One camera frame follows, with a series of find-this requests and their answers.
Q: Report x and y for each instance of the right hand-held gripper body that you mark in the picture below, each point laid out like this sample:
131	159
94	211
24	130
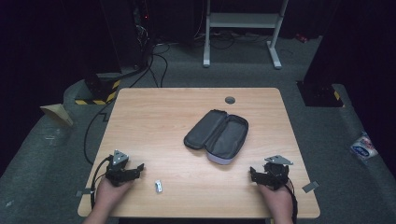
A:
275	174

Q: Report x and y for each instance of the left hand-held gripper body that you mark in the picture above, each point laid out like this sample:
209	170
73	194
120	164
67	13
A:
117	170

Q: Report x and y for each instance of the person's left hand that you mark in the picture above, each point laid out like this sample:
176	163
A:
108	194

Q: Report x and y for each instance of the person's right hand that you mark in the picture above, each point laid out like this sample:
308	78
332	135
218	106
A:
276	200

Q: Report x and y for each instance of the small white clip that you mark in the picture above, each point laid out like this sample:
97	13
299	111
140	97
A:
158	186

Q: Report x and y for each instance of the grey tape strip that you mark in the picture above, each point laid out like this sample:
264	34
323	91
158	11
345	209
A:
310	186
84	192

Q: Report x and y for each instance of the open grey pencil case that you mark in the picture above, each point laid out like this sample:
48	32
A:
219	137

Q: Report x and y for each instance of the black yellow striped stand base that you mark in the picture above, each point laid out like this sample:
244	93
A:
101	91

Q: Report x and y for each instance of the beige cardboard wedge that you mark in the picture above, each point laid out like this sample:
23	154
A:
58	113

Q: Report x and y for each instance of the white and blue plastic packet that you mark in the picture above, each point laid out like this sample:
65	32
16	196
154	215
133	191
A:
363	148

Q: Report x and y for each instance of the black computer tower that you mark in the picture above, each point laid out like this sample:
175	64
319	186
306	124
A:
127	31

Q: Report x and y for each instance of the small red object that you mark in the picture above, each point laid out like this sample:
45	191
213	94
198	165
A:
301	38

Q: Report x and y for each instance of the white metal stand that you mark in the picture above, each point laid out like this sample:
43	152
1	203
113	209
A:
243	20

